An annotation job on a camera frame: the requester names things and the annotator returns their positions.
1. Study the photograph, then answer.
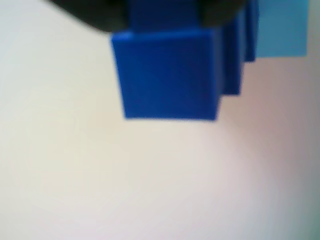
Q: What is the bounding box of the medium blue cube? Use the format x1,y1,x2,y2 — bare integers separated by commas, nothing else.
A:
219,14,244,96

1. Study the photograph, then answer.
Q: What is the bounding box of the light blue paper square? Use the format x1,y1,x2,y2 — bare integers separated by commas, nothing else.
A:
256,0,308,59

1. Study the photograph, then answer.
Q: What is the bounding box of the tiny blue cube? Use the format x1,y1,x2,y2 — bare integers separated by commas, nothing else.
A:
111,0,222,121

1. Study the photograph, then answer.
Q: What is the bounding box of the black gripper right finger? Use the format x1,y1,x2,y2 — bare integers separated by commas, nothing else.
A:
199,0,247,27

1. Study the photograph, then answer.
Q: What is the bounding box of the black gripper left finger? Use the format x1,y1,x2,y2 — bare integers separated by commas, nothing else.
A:
48,0,131,33

